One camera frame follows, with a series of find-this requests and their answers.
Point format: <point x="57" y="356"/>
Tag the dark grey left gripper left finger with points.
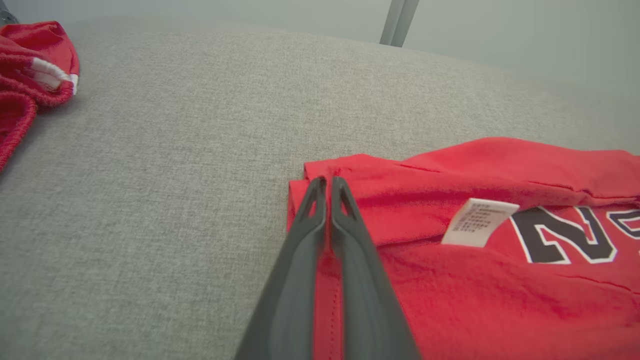
<point x="292" y="290"/>

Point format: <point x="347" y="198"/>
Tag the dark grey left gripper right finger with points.
<point x="365" y="295"/>

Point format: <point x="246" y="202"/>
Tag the red jersey with number print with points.
<point x="450" y="310"/>

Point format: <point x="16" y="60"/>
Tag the red garment with white stripes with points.
<point x="40" y="40"/>

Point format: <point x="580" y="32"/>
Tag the grey fabric sofa cushion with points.
<point x="150" y="200"/>

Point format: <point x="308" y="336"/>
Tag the grey partition post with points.
<point x="397" y="22"/>

